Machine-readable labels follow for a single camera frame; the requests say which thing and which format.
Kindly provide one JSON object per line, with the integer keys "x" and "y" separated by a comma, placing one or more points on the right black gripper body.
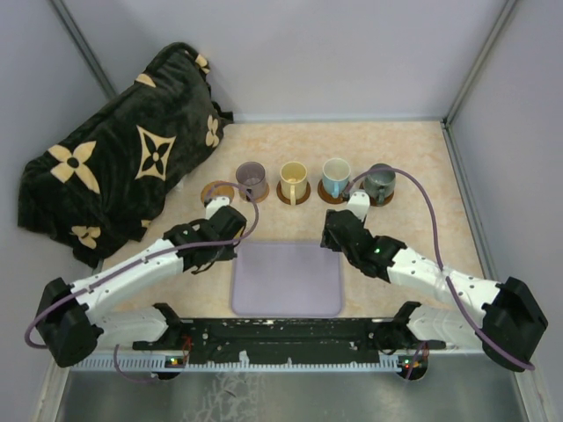
{"x": 328, "y": 242}

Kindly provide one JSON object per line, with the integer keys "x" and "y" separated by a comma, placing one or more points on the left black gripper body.
{"x": 224, "y": 252}

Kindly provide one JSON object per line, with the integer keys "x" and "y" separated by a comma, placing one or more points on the woven rattan coaster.
{"x": 215, "y": 189}
{"x": 256, "y": 193}

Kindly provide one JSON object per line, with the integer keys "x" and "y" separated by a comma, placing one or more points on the dark wooden coaster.
{"x": 287, "y": 201}
{"x": 373, "y": 201}
{"x": 327, "y": 197}

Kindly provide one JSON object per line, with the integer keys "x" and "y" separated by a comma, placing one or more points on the purple glass mug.
{"x": 250, "y": 174}

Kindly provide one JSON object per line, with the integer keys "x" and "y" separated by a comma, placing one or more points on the white light blue mug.
{"x": 335, "y": 176}

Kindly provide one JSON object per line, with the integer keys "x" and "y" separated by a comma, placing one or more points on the grey ceramic mug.
{"x": 380, "y": 184}

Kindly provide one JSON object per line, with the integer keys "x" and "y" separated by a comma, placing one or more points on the cream ceramic mug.
{"x": 293, "y": 181}

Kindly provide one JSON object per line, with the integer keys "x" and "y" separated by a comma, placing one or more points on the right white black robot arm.
{"x": 503, "y": 316}

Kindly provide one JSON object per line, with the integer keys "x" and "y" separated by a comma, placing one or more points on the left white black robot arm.
{"x": 76, "y": 319}

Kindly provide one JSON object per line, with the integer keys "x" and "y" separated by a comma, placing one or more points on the lavender plastic tray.
{"x": 286, "y": 279}

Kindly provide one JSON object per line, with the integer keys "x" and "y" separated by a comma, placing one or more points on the black floral plush blanket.
{"x": 101, "y": 186}

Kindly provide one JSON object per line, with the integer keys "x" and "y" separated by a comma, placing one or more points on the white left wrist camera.
{"x": 215, "y": 204}

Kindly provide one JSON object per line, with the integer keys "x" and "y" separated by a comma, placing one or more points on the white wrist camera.
{"x": 358, "y": 204}
{"x": 215, "y": 204}

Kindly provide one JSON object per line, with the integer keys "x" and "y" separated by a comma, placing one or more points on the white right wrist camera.
{"x": 358, "y": 204}

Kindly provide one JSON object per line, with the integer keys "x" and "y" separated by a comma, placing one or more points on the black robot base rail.
{"x": 303, "y": 340}

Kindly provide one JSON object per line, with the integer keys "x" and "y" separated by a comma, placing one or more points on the white perforated cable duct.
{"x": 160, "y": 363}

